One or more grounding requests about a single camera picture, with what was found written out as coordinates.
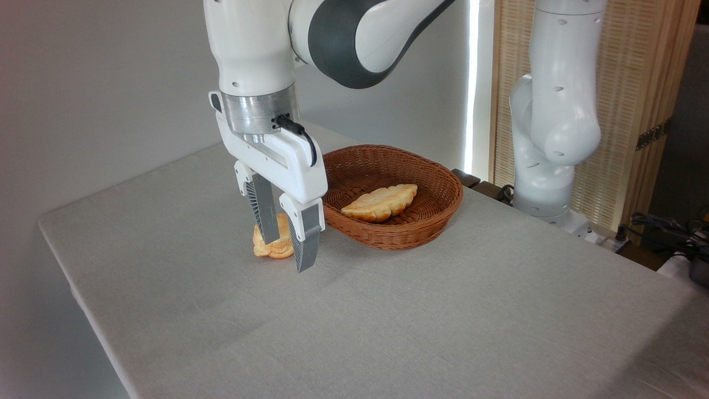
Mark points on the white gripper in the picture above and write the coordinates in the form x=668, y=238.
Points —
x=288, y=160

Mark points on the round golden bread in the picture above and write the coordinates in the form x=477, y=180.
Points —
x=282, y=250

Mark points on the long golden bread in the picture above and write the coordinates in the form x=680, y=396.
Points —
x=382, y=202

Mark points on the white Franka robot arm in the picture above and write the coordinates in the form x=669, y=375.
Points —
x=249, y=44

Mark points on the brown wicker basket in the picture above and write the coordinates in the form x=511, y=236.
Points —
x=421, y=224

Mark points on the grey tablecloth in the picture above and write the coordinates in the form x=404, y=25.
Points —
x=388, y=321

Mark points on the dark wooden bench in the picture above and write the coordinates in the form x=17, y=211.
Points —
x=484, y=187

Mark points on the wooden slatted screen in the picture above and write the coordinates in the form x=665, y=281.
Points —
x=626, y=83

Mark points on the dark metal screen hinge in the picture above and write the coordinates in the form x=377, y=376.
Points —
x=653, y=134

